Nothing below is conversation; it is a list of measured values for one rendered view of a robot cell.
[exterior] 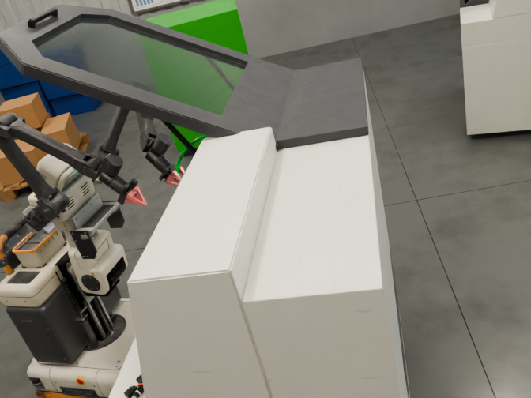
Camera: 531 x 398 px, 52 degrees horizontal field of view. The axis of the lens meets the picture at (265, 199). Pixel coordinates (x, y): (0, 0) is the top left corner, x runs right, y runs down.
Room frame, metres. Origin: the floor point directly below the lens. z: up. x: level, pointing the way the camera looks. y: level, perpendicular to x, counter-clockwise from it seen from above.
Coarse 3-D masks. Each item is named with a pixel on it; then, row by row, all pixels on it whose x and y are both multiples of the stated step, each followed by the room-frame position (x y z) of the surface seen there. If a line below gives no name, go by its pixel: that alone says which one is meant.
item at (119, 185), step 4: (116, 180) 1.96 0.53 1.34; (120, 180) 1.96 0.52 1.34; (124, 180) 1.97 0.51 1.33; (132, 180) 1.95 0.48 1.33; (112, 184) 1.95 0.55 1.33; (116, 184) 1.95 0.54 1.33; (120, 184) 1.95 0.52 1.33; (124, 184) 1.95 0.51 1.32; (128, 184) 1.93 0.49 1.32; (112, 188) 1.95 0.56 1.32; (116, 188) 1.94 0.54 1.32; (120, 188) 1.94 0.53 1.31; (124, 188) 1.92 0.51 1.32; (116, 192) 1.95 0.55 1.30; (120, 192) 1.94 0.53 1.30; (124, 192) 1.93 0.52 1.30; (120, 196) 1.93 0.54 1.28
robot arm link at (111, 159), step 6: (108, 156) 1.96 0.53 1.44; (114, 156) 1.98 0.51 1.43; (102, 162) 1.97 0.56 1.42; (108, 162) 1.95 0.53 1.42; (114, 162) 1.95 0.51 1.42; (120, 162) 1.96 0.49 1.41; (84, 168) 1.98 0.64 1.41; (102, 168) 2.00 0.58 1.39; (108, 168) 1.95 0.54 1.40; (114, 168) 1.94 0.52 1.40; (120, 168) 1.96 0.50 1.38; (90, 174) 1.97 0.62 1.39; (96, 174) 1.97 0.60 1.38; (108, 174) 1.95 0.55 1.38; (114, 174) 1.95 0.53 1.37
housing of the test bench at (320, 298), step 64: (320, 128) 1.56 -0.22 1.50; (320, 192) 1.22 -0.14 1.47; (256, 256) 1.02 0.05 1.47; (320, 256) 0.95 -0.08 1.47; (384, 256) 1.16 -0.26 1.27; (256, 320) 0.87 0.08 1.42; (320, 320) 0.84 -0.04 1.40; (384, 320) 0.80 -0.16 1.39; (320, 384) 0.84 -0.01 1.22; (384, 384) 0.81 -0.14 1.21
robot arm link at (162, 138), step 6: (144, 138) 2.14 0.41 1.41; (156, 138) 2.09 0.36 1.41; (162, 138) 2.06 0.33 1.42; (168, 138) 2.08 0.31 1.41; (144, 144) 2.12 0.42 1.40; (150, 144) 2.10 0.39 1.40; (156, 144) 2.05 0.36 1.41; (162, 144) 2.04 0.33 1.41; (168, 144) 2.04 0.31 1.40; (144, 150) 2.11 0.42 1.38; (156, 150) 2.05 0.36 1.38; (162, 150) 2.04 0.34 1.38
